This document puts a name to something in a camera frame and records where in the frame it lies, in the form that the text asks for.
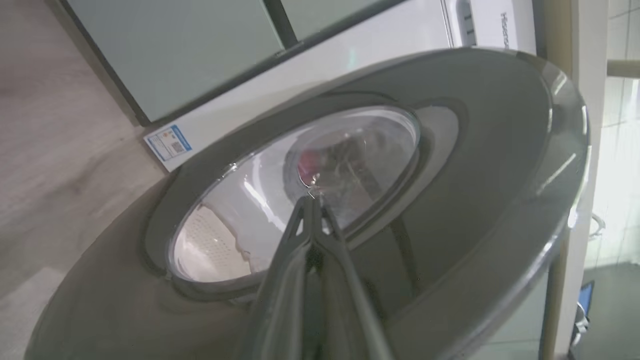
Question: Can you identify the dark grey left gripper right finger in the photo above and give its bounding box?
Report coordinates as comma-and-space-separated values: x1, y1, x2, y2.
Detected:
314, 198, 396, 360

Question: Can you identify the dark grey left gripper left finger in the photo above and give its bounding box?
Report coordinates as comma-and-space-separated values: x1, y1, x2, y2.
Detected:
232, 195, 317, 360

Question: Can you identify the blue energy label sticker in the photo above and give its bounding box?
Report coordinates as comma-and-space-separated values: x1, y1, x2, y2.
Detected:
144, 123, 194, 164

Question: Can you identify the blue and white device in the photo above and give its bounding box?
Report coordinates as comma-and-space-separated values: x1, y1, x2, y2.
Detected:
570, 280, 597, 360

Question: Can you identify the dark grey washing machine door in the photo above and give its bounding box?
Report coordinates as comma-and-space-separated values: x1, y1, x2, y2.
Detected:
22, 47, 591, 360

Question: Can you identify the pale green cabinet panel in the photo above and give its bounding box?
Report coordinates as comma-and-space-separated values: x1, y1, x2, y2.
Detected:
280, 0, 401, 44
62, 0, 286, 126

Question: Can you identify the white perforated laundry basket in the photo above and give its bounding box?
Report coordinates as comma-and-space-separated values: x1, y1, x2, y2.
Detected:
172, 204, 254, 282

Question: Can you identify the white washing machine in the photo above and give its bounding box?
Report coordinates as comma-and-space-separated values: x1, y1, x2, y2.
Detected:
144, 0, 539, 173

